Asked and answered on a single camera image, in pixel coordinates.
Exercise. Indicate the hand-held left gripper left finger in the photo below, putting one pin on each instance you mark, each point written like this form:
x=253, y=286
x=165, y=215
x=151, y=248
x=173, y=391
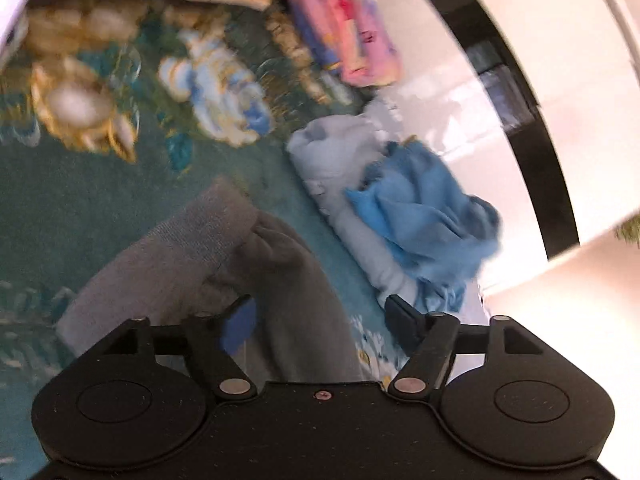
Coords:
x=239, y=325

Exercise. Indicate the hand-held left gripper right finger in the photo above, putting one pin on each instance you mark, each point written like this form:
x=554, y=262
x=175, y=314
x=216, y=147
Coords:
x=406, y=322

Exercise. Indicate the grey sweater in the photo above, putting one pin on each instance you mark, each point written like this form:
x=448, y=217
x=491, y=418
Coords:
x=210, y=240

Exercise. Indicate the blue garment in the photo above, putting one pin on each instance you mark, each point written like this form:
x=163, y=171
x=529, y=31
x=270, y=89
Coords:
x=425, y=200

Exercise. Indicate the light blue folded quilt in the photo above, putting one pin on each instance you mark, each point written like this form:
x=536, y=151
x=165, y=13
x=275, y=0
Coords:
x=330, y=160

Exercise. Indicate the teal floral bed sheet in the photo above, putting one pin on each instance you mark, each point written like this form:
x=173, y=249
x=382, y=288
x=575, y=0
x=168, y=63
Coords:
x=75, y=200

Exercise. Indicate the white wardrobe with black stripe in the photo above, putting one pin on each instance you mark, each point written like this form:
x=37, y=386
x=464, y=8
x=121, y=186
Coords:
x=500, y=35

